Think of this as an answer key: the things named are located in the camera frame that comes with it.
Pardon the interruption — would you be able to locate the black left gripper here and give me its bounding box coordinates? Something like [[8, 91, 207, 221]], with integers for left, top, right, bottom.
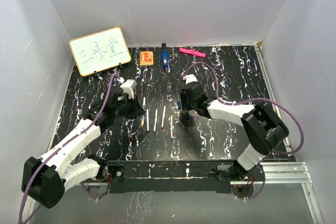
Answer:
[[113, 94, 145, 120]]

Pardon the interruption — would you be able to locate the white pen with blue tip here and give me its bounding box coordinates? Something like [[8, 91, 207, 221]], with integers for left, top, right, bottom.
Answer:
[[146, 109, 150, 133]]

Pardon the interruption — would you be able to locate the white pen with purple tip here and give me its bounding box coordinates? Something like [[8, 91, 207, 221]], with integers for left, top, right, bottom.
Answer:
[[153, 109, 158, 134]]

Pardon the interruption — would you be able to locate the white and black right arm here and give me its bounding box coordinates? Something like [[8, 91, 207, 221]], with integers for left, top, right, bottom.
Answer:
[[180, 81, 289, 180]]

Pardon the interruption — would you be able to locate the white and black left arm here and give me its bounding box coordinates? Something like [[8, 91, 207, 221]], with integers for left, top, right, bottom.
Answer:
[[22, 81, 145, 209]]

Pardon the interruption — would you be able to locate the white pen with green tip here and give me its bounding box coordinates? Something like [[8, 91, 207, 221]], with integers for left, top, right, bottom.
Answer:
[[170, 115, 174, 141]]

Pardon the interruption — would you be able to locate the white pen with red tip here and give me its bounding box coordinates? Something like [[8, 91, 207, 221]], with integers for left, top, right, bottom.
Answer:
[[161, 105, 166, 130]]

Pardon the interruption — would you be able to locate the pink plastic tool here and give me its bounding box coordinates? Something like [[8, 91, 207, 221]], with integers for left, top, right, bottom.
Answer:
[[179, 47, 206, 58]]

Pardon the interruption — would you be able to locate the blue stapler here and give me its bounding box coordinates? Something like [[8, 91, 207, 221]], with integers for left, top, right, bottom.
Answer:
[[161, 43, 169, 69]]

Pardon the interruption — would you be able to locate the small orange notebook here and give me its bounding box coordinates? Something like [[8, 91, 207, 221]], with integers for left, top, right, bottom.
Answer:
[[139, 51, 154, 66]]

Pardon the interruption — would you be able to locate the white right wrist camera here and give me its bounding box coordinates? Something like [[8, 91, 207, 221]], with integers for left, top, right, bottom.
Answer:
[[182, 74, 198, 84]]

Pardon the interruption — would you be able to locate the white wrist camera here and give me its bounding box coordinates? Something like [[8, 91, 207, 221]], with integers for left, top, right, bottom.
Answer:
[[120, 79, 137, 98], [182, 74, 198, 84]]

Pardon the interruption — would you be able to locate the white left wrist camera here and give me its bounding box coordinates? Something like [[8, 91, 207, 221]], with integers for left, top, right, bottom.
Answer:
[[120, 79, 137, 98]]

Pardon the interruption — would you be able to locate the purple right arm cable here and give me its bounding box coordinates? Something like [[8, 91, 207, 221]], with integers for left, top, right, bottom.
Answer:
[[182, 61, 305, 200]]

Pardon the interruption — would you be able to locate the small whiteboard with yellow frame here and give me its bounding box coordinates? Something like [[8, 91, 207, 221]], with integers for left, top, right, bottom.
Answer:
[[69, 27, 131, 77]]

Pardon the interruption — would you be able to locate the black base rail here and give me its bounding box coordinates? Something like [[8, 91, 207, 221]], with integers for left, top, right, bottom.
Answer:
[[108, 161, 239, 194]]

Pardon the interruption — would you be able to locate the aluminium frame rail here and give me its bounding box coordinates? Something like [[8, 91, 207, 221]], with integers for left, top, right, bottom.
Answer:
[[254, 43, 324, 223]]

